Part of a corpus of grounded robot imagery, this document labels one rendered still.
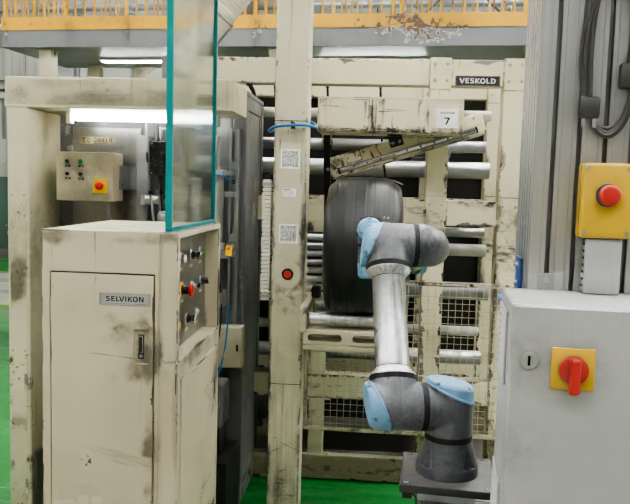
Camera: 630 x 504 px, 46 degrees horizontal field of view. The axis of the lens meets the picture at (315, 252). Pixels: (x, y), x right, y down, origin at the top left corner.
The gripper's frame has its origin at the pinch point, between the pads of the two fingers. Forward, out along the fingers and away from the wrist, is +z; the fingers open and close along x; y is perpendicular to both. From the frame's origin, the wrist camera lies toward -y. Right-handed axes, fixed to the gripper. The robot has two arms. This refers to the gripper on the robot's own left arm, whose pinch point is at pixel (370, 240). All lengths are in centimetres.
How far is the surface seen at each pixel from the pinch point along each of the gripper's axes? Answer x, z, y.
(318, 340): 18.6, 19.4, -38.2
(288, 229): 32.0, 20.5, 4.3
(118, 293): 70, -61, -20
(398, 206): -9.9, 9.5, 13.5
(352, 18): 32, 514, 260
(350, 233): 7.2, 2.1, 2.5
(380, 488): -8, 87, -112
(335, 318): 12.2, 16.9, -29.3
